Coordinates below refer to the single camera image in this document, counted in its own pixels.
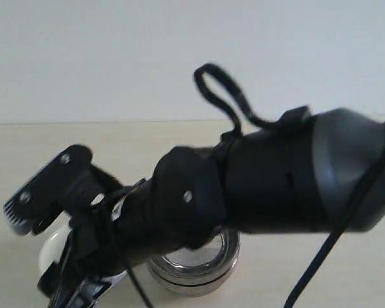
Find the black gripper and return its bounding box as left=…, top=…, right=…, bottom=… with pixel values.
left=37, top=205, right=148, bottom=307

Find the plain stainless steel bowl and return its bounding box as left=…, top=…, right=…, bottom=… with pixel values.
left=147, top=262, right=237, bottom=297

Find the dimpled stainless steel bowl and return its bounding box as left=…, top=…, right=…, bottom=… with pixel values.
left=147, top=230, right=241, bottom=277

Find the white ceramic bowl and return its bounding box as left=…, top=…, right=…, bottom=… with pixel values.
left=38, top=223, right=72, bottom=277

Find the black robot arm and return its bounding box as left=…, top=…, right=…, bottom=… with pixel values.
left=38, top=109, right=385, bottom=307

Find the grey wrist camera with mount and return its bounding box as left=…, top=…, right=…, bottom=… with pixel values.
left=3, top=144, right=123, bottom=235

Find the black flat ribbon cable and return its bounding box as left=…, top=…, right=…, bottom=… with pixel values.
left=194, top=62, right=312, bottom=142

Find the black camera cable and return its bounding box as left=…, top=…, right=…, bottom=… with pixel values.
left=92, top=118, right=385, bottom=308

